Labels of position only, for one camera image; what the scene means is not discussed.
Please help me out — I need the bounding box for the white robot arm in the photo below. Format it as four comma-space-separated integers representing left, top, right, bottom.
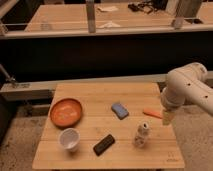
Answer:
160, 62, 213, 125

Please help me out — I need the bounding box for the orange carrot toy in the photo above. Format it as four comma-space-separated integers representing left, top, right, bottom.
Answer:
143, 108, 162, 119

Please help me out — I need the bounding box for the blue sponge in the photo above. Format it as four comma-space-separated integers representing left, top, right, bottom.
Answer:
111, 103, 129, 120

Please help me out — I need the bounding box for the dark brown rectangular block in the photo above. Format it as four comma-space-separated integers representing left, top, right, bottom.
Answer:
93, 134, 115, 156

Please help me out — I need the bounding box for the white paper cup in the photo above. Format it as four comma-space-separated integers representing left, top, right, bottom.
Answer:
59, 128, 80, 152

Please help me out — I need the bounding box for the orange bowl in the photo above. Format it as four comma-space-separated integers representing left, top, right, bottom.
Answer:
50, 98, 82, 128

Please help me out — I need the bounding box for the crumpled white paper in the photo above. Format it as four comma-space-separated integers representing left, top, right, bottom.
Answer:
99, 21, 121, 29

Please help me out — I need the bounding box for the white paper sheet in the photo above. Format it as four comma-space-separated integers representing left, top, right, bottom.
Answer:
97, 6, 118, 12

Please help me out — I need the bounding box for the small clear cup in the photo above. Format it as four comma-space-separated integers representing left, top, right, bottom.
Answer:
40, 20, 51, 31

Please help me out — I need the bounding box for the grey metal post right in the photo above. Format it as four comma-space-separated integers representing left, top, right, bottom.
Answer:
171, 0, 203, 29

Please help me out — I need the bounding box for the grey metal post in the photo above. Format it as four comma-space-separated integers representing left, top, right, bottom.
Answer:
171, 0, 203, 29
86, 0, 96, 33

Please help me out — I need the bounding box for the black cables bundle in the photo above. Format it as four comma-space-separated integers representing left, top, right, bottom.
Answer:
127, 0, 169, 14

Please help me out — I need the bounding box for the grey metal post left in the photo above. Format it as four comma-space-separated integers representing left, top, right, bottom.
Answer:
86, 0, 96, 33

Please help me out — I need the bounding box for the metal clamp on rail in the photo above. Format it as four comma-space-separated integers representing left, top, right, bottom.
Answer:
0, 64, 30, 88

